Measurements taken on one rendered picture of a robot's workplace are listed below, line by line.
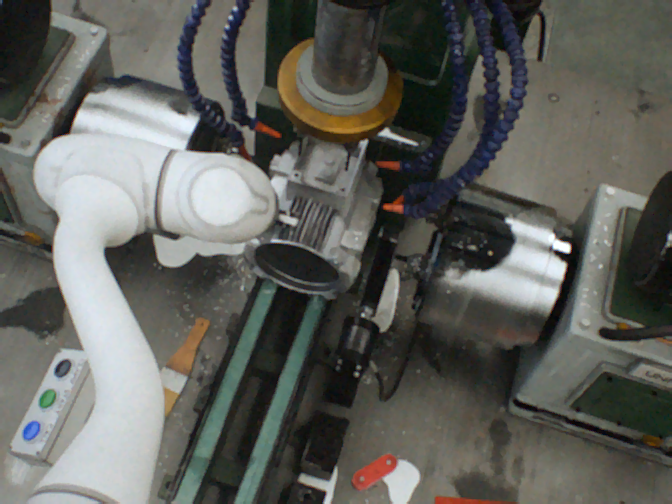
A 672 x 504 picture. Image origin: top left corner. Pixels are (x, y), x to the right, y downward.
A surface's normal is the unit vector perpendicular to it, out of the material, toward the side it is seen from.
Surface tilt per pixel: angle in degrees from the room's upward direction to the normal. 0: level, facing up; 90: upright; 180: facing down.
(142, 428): 47
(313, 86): 0
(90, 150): 15
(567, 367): 90
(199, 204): 37
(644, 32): 0
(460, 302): 66
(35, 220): 90
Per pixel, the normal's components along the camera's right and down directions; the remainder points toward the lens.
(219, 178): 0.02, -0.22
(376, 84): 0.09, -0.48
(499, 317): -0.24, 0.55
